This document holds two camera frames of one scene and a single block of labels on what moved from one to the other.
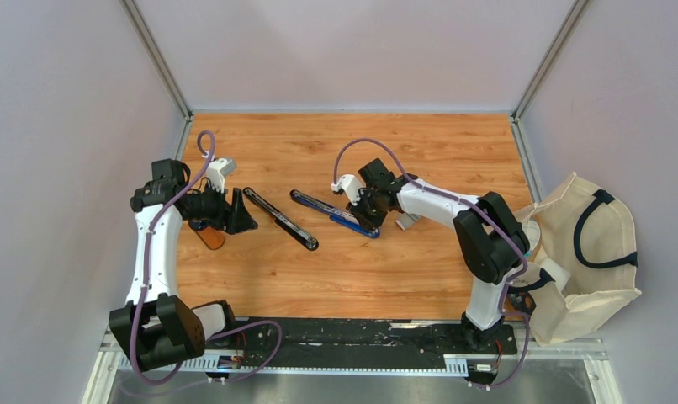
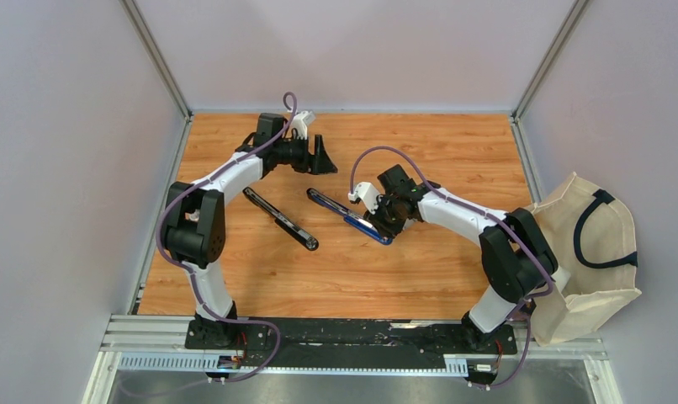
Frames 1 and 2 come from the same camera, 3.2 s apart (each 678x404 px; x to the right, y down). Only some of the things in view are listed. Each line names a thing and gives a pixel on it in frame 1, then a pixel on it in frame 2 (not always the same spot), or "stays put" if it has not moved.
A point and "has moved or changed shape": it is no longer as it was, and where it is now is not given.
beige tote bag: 592,231 stays put
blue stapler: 337,215 has moved or changed shape
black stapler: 283,224 stays put
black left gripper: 234,218 → 320,163
